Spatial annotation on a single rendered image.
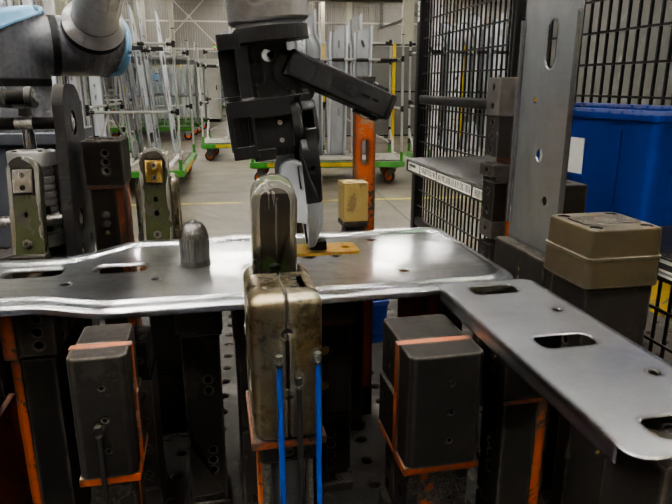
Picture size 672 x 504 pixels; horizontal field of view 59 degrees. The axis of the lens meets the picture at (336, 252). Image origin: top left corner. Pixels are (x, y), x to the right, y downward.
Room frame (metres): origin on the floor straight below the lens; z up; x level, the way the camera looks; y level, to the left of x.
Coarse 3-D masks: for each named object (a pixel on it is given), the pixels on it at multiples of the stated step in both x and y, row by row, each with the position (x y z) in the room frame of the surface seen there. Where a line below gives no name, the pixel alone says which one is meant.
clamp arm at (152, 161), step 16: (144, 160) 0.76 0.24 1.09; (160, 160) 0.76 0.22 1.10; (144, 176) 0.76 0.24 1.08; (160, 176) 0.75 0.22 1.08; (144, 192) 0.75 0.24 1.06; (160, 192) 0.76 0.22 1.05; (144, 208) 0.75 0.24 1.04; (160, 208) 0.75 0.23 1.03; (144, 224) 0.74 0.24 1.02; (160, 224) 0.75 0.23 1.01; (144, 240) 0.74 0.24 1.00
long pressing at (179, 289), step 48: (240, 240) 0.72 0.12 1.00; (336, 240) 0.72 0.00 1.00; (384, 240) 0.72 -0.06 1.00; (432, 240) 0.72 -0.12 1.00; (0, 288) 0.54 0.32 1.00; (48, 288) 0.54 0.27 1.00; (96, 288) 0.54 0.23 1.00; (144, 288) 0.54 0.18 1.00; (192, 288) 0.54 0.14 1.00; (240, 288) 0.54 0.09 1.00; (336, 288) 0.55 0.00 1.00; (384, 288) 0.55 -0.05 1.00; (432, 288) 0.55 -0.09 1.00; (480, 288) 0.56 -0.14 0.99
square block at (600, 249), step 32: (576, 224) 0.56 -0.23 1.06; (608, 224) 0.56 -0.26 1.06; (640, 224) 0.56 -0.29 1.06; (576, 256) 0.55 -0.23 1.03; (608, 256) 0.53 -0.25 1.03; (640, 256) 0.54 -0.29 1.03; (576, 288) 0.55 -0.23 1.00; (608, 288) 0.54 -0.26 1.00; (640, 288) 0.55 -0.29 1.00; (608, 320) 0.54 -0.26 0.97; (640, 320) 0.55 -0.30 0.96; (544, 448) 0.57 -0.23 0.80; (576, 448) 0.54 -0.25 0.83; (544, 480) 0.57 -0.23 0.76; (576, 480) 0.54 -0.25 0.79
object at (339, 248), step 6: (318, 240) 0.60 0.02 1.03; (324, 240) 0.60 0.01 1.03; (300, 246) 0.61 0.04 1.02; (306, 246) 0.61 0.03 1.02; (318, 246) 0.59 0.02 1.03; (324, 246) 0.59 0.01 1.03; (330, 246) 0.61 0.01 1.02; (336, 246) 0.61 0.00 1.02; (342, 246) 0.61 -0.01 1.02; (348, 246) 0.61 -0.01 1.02; (354, 246) 0.61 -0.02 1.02; (300, 252) 0.58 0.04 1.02; (306, 252) 0.58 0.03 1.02; (312, 252) 0.58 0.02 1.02; (318, 252) 0.58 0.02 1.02; (324, 252) 0.58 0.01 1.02; (330, 252) 0.58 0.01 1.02; (336, 252) 0.58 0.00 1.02; (342, 252) 0.59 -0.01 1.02; (348, 252) 0.59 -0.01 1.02; (354, 252) 0.59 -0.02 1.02
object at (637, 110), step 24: (576, 120) 0.78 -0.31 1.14; (600, 120) 0.74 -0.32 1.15; (624, 120) 0.71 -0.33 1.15; (648, 120) 0.67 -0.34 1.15; (576, 144) 0.78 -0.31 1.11; (600, 144) 0.74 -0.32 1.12; (624, 144) 0.70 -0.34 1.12; (648, 144) 0.67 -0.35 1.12; (576, 168) 0.77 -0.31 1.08; (600, 168) 0.73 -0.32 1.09; (624, 168) 0.70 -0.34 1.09; (648, 168) 0.67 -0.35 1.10; (600, 192) 0.73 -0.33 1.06; (624, 192) 0.69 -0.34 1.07; (648, 192) 0.67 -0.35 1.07; (648, 216) 0.66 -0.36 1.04
